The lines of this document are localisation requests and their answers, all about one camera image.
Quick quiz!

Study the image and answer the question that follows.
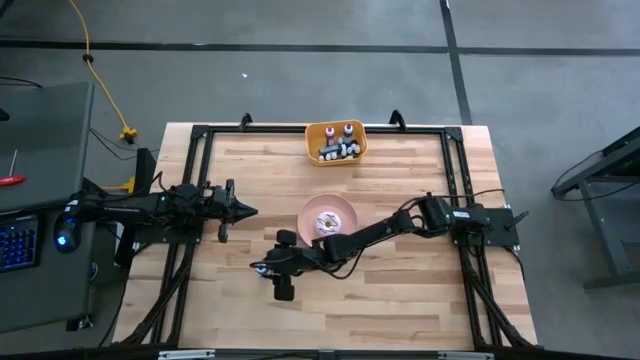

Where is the red handled screwdriver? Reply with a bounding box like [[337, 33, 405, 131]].
[[0, 148, 26, 188]]

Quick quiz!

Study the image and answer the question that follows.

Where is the pink plate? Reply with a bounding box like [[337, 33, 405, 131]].
[[296, 192, 360, 249]]

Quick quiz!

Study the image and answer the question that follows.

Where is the yellow plastic basket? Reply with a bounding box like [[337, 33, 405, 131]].
[[304, 119, 369, 167]]

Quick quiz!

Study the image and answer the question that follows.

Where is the yellow extension cable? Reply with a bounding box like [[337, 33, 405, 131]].
[[67, 0, 140, 145]]

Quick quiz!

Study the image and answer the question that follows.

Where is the grey side desk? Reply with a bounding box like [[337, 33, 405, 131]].
[[0, 81, 96, 334]]

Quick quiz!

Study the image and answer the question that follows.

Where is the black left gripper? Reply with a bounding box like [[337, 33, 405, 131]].
[[204, 178, 259, 244]]

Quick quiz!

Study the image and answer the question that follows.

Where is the grey metal table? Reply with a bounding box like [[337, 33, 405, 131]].
[[549, 124, 640, 291]]

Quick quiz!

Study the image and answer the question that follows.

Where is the black aluminium table frame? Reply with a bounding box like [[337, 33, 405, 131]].
[[113, 122, 539, 351]]

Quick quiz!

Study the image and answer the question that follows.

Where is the silver metal bracket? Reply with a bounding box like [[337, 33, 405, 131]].
[[157, 348, 216, 360], [437, 351, 495, 360]]

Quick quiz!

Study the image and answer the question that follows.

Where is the backlit keyboard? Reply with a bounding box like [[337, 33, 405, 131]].
[[0, 214, 41, 274]]

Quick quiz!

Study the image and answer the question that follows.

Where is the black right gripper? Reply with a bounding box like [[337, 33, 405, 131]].
[[263, 229, 326, 302]]

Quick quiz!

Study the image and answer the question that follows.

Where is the black lever handle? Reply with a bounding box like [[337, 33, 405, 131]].
[[503, 210, 530, 232]]

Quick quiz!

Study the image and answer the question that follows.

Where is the black power box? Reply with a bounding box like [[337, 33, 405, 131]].
[[133, 147, 157, 196]]

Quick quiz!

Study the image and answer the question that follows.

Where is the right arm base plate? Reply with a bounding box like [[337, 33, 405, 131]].
[[447, 207, 521, 247]]

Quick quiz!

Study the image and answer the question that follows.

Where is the black lit computer mouse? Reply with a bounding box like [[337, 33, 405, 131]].
[[53, 219, 81, 254]]

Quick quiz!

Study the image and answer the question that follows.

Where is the frosted toy donut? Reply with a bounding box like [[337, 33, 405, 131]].
[[314, 210, 344, 239]]

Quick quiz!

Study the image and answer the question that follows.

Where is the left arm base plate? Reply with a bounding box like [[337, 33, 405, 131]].
[[115, 219, 205, 247]]

